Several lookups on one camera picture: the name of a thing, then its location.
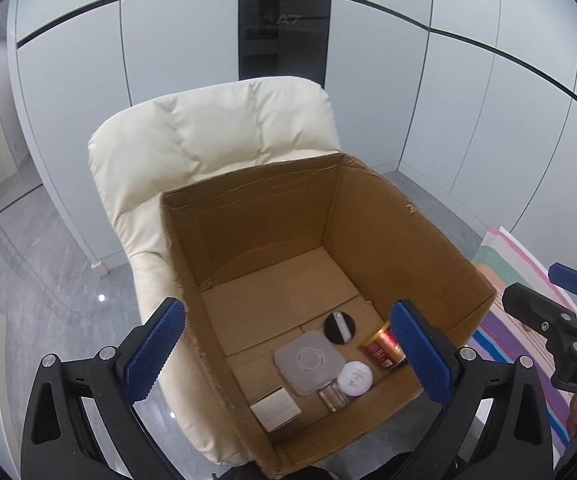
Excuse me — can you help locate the small clear bottle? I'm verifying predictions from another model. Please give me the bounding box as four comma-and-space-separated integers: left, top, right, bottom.
319, 382, 349, 413

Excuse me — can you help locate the black round disc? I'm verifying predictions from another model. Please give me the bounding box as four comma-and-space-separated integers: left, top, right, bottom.
323, 311, 357, 345

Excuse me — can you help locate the white round jar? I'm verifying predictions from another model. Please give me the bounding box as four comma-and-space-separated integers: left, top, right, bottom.
337, 361, 373, 397

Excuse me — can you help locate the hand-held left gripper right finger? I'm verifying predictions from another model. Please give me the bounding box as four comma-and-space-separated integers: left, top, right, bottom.
389, 300, 554, 480

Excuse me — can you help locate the cream padded armchair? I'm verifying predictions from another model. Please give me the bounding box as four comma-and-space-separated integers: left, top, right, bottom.
87, 76, 342, 466

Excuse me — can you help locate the translucent square plastic container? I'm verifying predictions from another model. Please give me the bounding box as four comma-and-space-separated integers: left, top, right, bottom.
274, 330, 347, 396

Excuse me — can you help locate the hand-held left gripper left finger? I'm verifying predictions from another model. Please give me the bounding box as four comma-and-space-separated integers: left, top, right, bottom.
21, 297, 188, 480

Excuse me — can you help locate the small white paper box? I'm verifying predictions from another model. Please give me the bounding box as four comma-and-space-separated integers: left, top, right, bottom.
250, 386, 303, 432

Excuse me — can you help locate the striped colourful cloth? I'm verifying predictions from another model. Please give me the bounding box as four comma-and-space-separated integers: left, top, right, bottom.
469, 226, 577, 456

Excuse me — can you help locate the red can with gold rim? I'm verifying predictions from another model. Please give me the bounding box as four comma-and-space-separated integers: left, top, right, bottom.
360, 321, 407, 370

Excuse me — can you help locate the brown cardboard box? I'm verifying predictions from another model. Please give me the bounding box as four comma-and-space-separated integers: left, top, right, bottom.
160, 152, 498, 478

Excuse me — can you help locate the small white tube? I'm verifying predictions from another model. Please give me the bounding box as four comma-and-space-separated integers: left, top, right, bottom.
332, 312, 352, 342

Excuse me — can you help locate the black glass wall panel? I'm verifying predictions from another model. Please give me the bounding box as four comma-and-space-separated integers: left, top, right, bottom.
238, 0, 333, 88

